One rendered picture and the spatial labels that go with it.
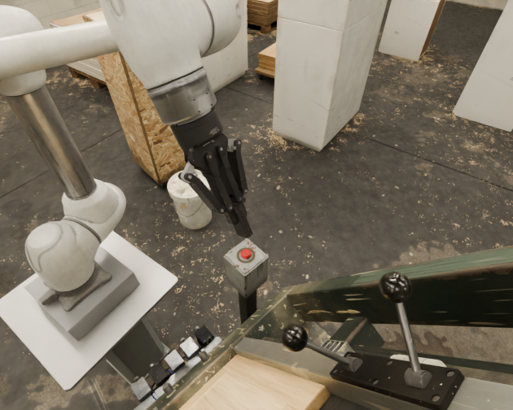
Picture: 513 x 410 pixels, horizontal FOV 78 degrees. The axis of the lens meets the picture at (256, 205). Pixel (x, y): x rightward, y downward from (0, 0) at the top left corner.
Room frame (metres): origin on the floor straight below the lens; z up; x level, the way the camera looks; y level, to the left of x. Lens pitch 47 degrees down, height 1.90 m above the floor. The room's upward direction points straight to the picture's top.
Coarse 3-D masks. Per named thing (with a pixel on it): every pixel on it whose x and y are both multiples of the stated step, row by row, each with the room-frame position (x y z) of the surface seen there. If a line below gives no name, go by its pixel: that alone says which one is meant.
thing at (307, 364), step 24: (264, 360) 0.24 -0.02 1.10; (288, 360) 0.21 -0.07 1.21; (312, 360) 0.19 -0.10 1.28; (336, 384) 0.13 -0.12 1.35; (480, 384) 0.09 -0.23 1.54; (504, 384) 0.08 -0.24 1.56; (384, 408) 0.09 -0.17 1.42; (408, 408) 0.08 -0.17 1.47; (456, 408) 0.07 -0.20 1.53; (480, 408) 0.06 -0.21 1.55; (504, 408) 0.06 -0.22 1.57
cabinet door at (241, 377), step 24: (240, 360) 0.29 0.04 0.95; (216, 384) 0.23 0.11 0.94; (240, 384) 0.21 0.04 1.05; (264, 384) 0.18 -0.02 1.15; (288, 384) 0.16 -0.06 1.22; (312, 384) 0.15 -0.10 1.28; (192, 408) 0.17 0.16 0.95; (216, 408) 0.16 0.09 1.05; (240, 408) 0.14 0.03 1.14; (264, 408) 0.13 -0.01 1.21; (288, 408) 0.12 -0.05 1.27; (312, 408) 0.11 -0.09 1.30
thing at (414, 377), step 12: (384, 276) 0.20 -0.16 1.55; (396, 276) 0.20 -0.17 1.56; (384, 288) 0.19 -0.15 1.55; (396, 288) 0.18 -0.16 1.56; (408, 288) 0.18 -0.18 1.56; (396, 300) 0.18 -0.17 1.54; (408, 324) 0.15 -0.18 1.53; (408, 336) 0.14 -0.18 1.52; (408, 348) 0.13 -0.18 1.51; (408, 372) 0.11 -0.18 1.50; (420, 372) 0.11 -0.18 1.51; (408, 384) 0.10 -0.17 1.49; (420, 384) 0.10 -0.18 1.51
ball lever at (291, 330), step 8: (288, 328) 0.18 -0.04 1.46; (296, 328) 0.18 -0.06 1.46; (304, 328) 0.18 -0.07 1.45; (288, 336) 0.17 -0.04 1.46; (296, 336) 0.17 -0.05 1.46; (304, 336) 0.17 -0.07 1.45; (288, 344) 0.16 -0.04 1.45; (296, 344) 0.16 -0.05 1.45; (304, 344) 0.16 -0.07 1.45; (312, 344) 0.16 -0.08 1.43; (320, 352) 0.16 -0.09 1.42; (328, 352) 0.16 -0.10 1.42; (336, 360) 0.15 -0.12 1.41; (344, 360) 0.15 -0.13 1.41; (352, 360) 0.15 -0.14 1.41; (360, 360) 0.15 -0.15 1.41; (344, 368) 0.15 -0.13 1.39; (352, 368) 0.14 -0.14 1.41
